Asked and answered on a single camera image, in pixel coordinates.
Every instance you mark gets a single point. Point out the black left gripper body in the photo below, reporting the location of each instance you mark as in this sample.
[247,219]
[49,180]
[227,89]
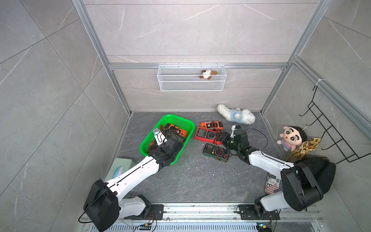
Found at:
[156,149]

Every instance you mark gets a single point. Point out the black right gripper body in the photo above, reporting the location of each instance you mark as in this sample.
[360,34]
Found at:
[228,141]

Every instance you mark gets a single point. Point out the dark green multimeter yellow button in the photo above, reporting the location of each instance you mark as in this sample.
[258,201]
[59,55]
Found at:
[217,152]

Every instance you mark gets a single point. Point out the orange multimeter back side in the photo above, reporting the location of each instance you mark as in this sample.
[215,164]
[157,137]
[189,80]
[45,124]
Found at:
[212,125]

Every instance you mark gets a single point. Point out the orange multimeter with black leads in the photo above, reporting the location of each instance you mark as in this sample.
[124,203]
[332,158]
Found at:
[176,129]

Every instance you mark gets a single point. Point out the red multimeter with leads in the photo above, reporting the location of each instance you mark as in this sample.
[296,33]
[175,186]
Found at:
[208,136]

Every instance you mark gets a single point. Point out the green plastic basket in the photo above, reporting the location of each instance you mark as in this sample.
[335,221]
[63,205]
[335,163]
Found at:
[183,123]

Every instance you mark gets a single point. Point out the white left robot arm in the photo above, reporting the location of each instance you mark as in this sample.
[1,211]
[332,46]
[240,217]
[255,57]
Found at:
[106,201]

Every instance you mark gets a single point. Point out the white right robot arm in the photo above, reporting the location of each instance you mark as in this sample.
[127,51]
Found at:
[300,188]

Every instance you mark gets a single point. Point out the white plush dog blue shirt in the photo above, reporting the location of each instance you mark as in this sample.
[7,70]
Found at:
[241,116]

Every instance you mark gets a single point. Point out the pale green plastic bin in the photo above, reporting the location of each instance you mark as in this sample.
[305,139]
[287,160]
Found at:
[119,166]

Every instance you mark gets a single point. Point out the newspaper flag print pouch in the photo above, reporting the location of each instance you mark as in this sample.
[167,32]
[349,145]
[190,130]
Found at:
[272,184]

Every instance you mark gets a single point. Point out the cartoon boy plush doll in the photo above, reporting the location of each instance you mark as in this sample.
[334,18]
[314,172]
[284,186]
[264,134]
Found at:
[292,138]

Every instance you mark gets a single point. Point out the leopard print cloth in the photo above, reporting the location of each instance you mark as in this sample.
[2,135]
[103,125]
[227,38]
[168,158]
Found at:
[304,149]

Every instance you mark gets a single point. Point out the small brown white plush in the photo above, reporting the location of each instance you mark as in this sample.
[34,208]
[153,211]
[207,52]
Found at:
[207,74]

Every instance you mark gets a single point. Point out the black fabric bag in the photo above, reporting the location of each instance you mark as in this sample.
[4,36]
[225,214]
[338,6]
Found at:
[322,169]

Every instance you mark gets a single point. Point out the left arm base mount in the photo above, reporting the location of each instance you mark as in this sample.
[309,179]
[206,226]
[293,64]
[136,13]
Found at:
[140,207]

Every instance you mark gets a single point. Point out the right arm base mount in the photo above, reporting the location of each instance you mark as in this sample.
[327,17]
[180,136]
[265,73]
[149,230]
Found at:
[256,211]

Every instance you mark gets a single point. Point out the black wire wall rack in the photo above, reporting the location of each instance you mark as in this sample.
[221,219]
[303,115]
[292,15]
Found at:
[332,132]

